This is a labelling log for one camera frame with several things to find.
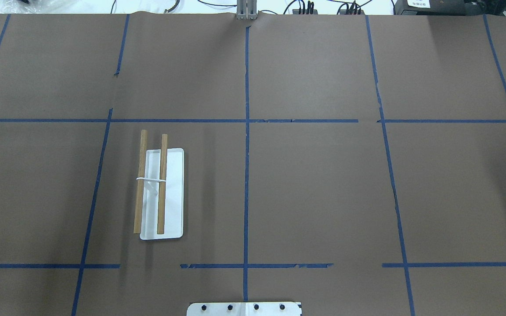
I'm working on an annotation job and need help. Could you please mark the white towel rack with wooden bars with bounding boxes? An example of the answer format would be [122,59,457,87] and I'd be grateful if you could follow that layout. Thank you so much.
[133,129,185,241]

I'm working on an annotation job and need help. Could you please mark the grey aluminium post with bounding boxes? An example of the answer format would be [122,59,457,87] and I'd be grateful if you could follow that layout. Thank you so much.
[236,0,258,20]

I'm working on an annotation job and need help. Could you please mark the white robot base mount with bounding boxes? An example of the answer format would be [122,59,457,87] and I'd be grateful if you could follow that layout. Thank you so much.
[186,302,303,316]

